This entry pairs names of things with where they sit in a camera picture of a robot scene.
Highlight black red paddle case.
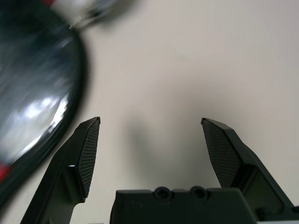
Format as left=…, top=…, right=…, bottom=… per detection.
left=0, top=0, right=88, bottom=194

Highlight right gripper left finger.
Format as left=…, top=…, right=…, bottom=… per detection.
left=20, top=116, right=101, bottom=224

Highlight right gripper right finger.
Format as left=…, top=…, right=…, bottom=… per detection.
left=200, top=117, right=296, bottom=221

